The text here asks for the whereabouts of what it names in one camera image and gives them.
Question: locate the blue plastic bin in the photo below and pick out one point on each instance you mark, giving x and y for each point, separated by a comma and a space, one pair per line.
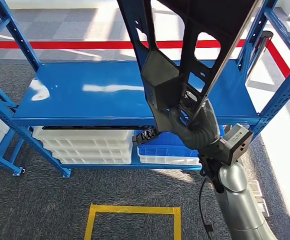
165, 147

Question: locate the grey stanchion post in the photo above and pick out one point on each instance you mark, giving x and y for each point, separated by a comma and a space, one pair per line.
257, 58

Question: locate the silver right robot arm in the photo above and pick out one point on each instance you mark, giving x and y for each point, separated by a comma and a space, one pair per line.
240, 205

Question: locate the pale floor socket box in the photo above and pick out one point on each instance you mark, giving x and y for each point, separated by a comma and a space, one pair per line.
256, 188
263, 208

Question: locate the blue metal shelf rack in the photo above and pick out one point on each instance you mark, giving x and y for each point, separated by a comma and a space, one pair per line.
85, 102
2, 161

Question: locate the black plastic panel part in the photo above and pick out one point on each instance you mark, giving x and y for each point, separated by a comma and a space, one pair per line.
160, 76

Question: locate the black flat plastic panel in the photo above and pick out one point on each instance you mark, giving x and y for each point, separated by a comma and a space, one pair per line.
97, 127

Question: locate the red barrier belt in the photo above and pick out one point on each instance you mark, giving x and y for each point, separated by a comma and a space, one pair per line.
60, 44
285, 69

